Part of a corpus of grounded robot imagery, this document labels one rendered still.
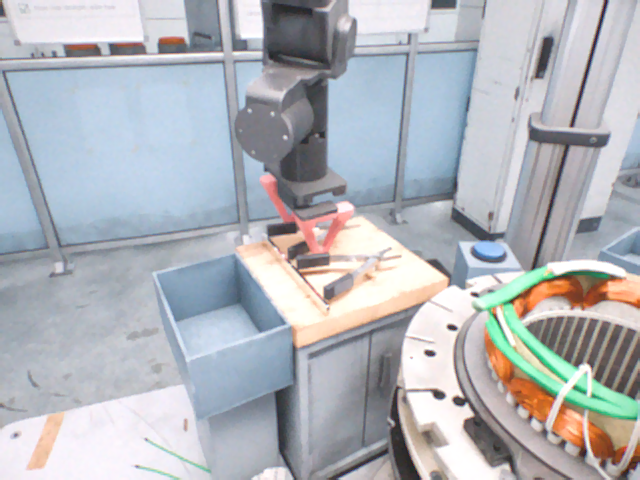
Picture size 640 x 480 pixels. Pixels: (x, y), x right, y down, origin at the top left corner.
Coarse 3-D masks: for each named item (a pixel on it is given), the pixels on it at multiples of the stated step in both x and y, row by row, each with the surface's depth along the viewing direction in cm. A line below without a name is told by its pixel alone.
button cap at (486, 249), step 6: (480, 246) 65; (486, 246) 65; (492, 246) 65; (498, 246) 65; (480, 252) 64; (486, 252) 63; (492, 252) 63; (498, 252) 63; (492, 258) 63; (498, 258) 63
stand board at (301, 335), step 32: (352, 224) 66; (256, 256) 58; (416, 256) 58; (288, 288) 52; (320, 288) 52; (352, 288) 52; (384, 288) 52; (416, 288) 52; (288, 320) 47; (320, 320) 47; (352, 320) 49
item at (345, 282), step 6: (342, 276) 49; (348, 276) 49; (330, 282) 48; (336, 282) 48; (342, 282) 48; (348, 282) 49; (324, 288) 47; (330, 288) 47; (336, 288) 48; (342, 288) 49; (348, 288) 50; (324, 294) 48; (330, 294) 48; (336, 294) 48
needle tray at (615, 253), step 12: (636, 228) 65; (624, 240) 63; (636, 240) 66; (600, 252) 60; (612, 252) 62; (624, 252) 65; (636, 252) 66; (612, 264) 59; (624, 264) 58; (636, 264) 57
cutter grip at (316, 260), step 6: (300, 258) 52; (306, 258) 52; (312, 258) 53; (318, 258) 53; (324, 258) 53; (330, 258) 53; (300, 264) 53; (306, 264) 53; (312, 264) 53; (318, 264) 53; (324, 264) 53; (330, 264) 54
